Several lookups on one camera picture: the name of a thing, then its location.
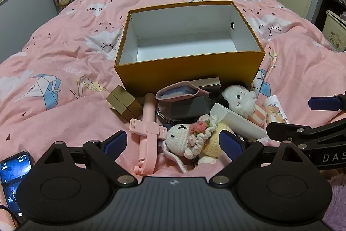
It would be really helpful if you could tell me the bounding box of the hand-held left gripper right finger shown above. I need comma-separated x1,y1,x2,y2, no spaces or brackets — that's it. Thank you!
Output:
210,129,302,187

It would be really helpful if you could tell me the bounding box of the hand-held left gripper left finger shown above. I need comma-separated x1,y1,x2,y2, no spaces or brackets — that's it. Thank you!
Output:
43,130,138,187

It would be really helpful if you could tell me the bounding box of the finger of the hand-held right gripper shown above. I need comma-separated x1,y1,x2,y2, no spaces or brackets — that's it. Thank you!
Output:
308,94,346,113
266,115,346,149

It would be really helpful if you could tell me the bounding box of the white rectangular box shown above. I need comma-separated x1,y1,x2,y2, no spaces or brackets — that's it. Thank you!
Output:
209,102,269,141

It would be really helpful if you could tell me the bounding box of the pink phone holder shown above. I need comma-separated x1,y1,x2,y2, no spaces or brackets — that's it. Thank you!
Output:
129,93,168,175

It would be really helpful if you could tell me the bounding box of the white plush bunny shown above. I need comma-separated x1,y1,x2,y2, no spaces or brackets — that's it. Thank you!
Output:
216,85,267,126

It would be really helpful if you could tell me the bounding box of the crochet bunny doll yellow dress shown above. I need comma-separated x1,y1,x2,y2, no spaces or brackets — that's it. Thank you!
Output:
162,114,236,173

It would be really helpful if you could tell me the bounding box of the grey textured box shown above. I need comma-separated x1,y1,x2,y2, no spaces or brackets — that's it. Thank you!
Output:
170,96,217,122

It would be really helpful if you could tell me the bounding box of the dark shiny box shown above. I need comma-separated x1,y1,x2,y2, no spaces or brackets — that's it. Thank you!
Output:
189,77,223,98

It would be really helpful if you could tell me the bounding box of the pink case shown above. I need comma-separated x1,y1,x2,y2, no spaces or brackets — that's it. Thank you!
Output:
155,81,207,100

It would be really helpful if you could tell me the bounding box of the orange cardboard box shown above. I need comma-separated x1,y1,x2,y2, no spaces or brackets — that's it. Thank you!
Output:
114,0,267,98

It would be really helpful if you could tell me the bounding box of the floral print tube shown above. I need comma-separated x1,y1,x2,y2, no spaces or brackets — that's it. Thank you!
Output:
263,95,290,125

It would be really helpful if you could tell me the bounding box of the small gold box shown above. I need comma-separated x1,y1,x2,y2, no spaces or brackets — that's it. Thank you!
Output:
106,85,143,122

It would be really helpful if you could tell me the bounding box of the purple fluffy cloth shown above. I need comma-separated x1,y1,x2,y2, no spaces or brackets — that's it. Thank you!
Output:
323,174,346,231

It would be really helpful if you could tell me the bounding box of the round silver mirror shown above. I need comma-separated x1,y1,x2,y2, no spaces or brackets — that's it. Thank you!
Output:
156,99,177,124

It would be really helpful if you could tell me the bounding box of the white storage box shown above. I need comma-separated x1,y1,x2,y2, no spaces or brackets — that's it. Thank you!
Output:
323,10,346,52

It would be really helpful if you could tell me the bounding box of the pink printed blanket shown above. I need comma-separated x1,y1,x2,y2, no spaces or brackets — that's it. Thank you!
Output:
0,0,346,231

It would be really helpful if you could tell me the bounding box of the black smartphone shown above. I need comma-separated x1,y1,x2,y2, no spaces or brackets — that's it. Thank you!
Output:
0,150,35,224

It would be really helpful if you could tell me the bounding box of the black cable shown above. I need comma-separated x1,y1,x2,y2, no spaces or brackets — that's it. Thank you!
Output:
0,204,21,229

